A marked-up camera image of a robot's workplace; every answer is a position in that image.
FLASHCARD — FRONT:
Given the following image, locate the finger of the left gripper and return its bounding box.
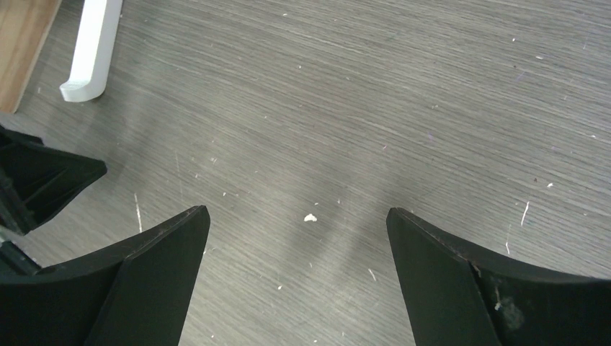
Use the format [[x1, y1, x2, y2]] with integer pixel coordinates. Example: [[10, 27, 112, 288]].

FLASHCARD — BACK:
[[1, 127, 107, 235]]

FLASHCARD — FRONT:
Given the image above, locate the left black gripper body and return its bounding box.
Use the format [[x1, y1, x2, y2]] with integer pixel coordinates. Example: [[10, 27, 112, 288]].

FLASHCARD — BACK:
[[1, 232, 41, 275]]

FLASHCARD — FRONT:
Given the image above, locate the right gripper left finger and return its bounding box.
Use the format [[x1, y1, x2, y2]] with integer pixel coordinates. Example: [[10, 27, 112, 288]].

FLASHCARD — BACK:
[[1, 205, 210, 345]]

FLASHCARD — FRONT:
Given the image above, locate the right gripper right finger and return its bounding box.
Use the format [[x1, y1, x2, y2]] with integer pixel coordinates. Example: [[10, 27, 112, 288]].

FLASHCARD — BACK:
[[386, 208, 610, 345]]

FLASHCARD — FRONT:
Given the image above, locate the metal clothes rack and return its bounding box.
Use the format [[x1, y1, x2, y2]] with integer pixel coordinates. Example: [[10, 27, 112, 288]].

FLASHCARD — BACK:
[[59, 0, 123, 102]]

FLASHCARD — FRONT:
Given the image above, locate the wooden tray base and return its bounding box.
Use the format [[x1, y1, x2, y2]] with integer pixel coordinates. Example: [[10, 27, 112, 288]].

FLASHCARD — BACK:
[[1, 0, 61, 113]]

